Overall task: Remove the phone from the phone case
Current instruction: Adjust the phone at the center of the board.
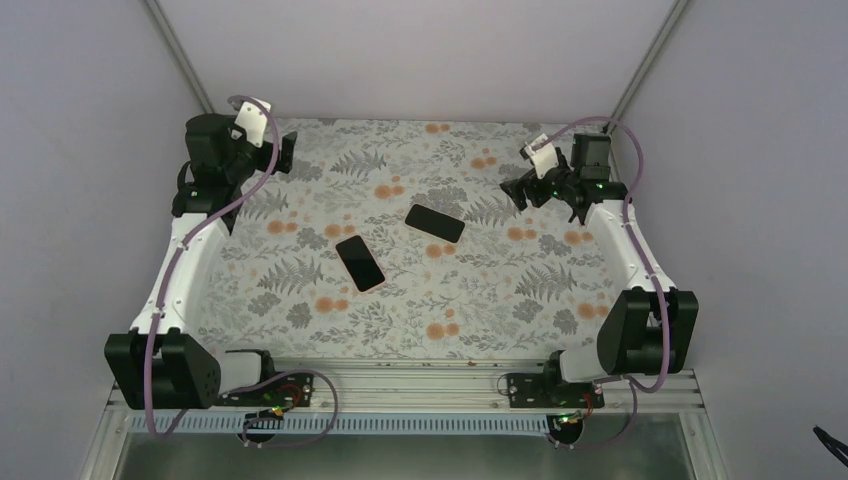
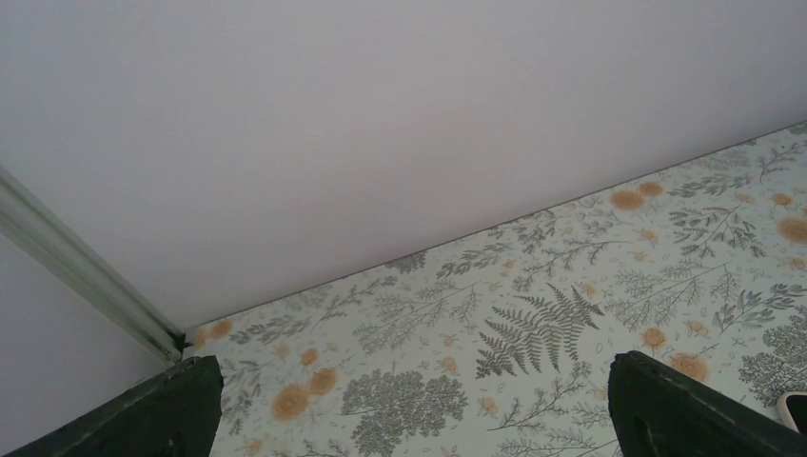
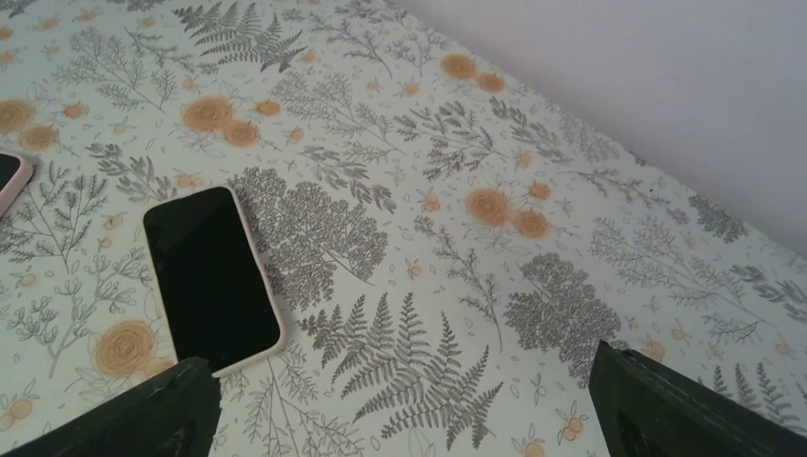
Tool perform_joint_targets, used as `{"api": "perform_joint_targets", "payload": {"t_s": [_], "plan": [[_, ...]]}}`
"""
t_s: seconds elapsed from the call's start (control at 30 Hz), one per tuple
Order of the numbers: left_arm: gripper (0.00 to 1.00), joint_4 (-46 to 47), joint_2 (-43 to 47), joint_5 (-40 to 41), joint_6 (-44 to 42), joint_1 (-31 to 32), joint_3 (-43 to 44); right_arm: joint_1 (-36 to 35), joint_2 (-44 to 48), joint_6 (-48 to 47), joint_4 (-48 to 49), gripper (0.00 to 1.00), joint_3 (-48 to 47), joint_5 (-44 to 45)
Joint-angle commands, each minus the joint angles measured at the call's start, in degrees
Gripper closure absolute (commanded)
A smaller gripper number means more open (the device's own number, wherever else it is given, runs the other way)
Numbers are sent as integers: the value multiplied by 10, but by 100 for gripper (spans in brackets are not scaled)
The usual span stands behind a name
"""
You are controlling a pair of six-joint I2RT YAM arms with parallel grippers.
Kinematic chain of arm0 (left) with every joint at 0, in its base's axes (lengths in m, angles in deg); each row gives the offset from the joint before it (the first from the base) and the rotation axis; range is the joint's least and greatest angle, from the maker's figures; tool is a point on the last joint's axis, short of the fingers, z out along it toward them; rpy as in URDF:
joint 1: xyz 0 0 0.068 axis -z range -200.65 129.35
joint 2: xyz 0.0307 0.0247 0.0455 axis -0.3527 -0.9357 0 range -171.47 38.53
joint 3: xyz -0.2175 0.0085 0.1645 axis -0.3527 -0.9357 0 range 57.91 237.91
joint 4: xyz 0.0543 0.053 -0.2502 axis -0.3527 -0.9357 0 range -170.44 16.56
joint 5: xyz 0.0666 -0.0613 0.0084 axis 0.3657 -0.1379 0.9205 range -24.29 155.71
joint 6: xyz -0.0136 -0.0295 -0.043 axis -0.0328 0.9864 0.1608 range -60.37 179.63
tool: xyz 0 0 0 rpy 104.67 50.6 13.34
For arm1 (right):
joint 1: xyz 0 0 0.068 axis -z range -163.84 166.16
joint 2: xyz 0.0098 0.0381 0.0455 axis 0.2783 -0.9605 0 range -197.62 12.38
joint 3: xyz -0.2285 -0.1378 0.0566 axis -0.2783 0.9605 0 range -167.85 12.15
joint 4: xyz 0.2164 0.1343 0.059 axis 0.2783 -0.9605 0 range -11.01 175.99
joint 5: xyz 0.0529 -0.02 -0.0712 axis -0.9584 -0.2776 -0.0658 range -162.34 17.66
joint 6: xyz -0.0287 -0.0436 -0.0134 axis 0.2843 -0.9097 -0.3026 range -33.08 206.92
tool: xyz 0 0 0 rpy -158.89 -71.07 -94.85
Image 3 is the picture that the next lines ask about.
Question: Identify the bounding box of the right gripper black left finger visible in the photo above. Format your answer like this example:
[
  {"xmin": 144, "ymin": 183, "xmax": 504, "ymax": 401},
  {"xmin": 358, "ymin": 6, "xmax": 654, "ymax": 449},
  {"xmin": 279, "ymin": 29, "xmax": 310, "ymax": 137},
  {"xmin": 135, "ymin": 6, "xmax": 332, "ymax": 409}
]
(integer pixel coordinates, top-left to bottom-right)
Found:
[{"xmin": 6, "ymin": 357, "xmax": 222, "ymax": 456}]

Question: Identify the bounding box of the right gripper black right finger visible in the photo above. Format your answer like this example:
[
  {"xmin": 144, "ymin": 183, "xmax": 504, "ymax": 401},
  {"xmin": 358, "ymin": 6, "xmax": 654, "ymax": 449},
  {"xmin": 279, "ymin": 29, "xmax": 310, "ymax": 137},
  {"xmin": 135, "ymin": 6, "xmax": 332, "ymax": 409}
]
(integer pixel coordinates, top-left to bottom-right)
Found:
[{"xmin": 588, "ymin": 342, "xmax": 806, "ymax": 456}]

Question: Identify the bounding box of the phone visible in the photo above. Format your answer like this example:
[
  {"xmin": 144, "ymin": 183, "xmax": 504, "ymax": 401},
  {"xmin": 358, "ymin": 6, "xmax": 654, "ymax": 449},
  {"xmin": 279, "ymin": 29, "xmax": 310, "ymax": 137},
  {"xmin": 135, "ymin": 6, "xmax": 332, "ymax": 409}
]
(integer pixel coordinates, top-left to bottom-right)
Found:
[
  {"xmin": 142, "ymin": 186, "xmax": 287, "ymax": 377},
  {"xmin": 0, "ymin": 151, "xmax": 34, "ymax": 215}
]

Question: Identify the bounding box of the phone in pink case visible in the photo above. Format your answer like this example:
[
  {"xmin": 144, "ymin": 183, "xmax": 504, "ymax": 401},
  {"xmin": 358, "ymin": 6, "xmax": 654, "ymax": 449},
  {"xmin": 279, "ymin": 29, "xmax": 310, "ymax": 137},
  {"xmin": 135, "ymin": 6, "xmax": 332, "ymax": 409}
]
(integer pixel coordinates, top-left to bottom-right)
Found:
[{"xmin": 0, "ymin": 151, "xmax": 34, "ymax": 215}]

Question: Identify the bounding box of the floral patterned table mat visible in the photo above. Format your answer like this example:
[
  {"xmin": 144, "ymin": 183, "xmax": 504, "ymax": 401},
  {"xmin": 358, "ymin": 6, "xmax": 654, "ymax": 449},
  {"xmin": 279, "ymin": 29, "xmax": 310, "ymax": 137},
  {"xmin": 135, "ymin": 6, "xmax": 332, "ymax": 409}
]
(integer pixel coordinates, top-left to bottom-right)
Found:
[{"xmin": 1, "ymin": 1, "xmax": 806, "ymax": 456}]

